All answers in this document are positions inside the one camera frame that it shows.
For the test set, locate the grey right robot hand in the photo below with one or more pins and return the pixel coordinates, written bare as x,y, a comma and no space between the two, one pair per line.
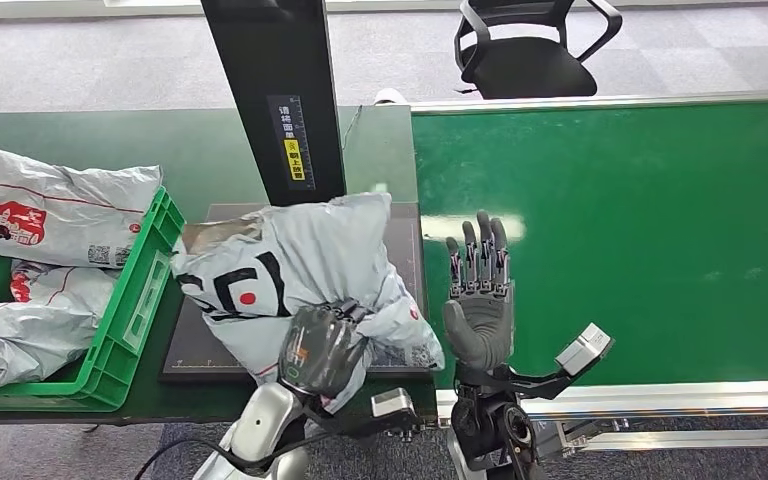
483,318

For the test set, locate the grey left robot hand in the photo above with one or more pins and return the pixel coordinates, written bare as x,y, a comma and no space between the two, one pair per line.
321,348

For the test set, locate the grey mailer bag black logo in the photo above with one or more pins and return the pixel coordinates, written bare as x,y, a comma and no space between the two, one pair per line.
318,252

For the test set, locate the green conveyor belt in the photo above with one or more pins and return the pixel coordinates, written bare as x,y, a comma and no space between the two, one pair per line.
622,218

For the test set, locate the black scanner machine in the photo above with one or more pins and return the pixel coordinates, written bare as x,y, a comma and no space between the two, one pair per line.
271,66

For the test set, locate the green plastic crate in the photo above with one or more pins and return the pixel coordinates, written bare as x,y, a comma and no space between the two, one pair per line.
149,278

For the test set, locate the white round object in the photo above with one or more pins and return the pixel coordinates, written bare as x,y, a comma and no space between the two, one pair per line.
390,97

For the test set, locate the black office chair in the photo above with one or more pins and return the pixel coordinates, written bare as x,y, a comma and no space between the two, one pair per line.
530,63

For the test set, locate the crumpled grey mailer bag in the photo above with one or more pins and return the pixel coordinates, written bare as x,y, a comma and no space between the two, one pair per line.
33,318

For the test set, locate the grey mailer bag red print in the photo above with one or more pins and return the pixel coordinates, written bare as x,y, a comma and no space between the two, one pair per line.
59,205

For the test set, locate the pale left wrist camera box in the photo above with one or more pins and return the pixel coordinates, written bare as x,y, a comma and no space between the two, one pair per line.
392,402

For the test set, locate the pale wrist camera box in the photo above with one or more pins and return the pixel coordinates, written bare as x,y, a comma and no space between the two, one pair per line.
392,402
584,349

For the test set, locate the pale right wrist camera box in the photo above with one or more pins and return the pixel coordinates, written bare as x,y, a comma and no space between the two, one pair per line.
584,349

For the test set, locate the aluminium conveyor frame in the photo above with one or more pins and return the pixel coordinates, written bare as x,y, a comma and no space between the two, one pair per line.
656,399

